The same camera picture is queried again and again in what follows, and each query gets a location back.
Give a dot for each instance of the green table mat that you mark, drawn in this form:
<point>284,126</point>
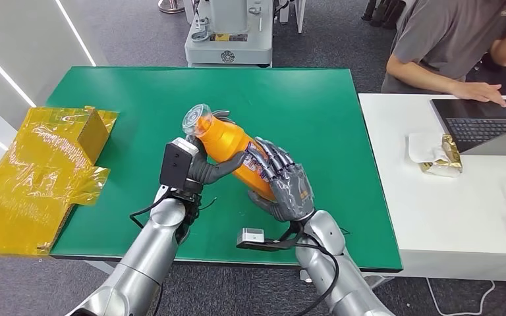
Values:
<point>279,104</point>

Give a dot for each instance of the chrome stand base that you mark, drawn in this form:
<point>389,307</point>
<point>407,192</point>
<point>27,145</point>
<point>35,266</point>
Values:
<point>170,6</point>

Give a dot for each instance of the black shoes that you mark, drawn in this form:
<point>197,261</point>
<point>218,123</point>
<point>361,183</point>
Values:
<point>379,13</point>

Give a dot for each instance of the white table leg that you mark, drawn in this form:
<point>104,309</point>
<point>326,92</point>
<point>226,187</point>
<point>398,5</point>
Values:
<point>377,280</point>
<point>100,266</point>

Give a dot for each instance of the dark grey laptop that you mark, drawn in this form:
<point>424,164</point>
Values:
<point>475,124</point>

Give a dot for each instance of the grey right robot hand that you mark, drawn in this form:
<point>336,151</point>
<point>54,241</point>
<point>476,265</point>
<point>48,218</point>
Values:
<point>292,196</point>

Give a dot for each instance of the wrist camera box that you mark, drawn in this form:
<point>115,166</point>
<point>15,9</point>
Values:
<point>251,237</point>
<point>174,163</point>

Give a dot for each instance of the person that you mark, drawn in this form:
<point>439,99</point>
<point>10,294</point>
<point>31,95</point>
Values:
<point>436,39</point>

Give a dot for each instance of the white robot base machine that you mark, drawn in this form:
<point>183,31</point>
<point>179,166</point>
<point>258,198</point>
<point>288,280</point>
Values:
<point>231,48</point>

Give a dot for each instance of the white desk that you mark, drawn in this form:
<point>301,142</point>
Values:
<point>449,218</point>

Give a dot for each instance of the gold foil packet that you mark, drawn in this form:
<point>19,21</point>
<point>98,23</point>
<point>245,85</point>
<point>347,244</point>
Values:
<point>451,152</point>

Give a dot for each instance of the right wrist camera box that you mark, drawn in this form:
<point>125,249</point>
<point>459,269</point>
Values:
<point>251,237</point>

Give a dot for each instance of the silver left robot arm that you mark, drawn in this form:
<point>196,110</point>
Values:
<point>148,257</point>

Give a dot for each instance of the orange bottle with clear cap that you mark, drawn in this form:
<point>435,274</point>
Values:
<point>227,139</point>

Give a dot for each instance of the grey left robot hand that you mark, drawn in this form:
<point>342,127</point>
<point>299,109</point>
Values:
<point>205,172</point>

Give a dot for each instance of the white paper napkin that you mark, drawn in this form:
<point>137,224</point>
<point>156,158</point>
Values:
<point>419,148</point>

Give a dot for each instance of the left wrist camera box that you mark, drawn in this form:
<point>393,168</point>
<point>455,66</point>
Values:
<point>174,163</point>

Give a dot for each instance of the yellow taped cardboard box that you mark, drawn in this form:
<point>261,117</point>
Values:
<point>30,183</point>

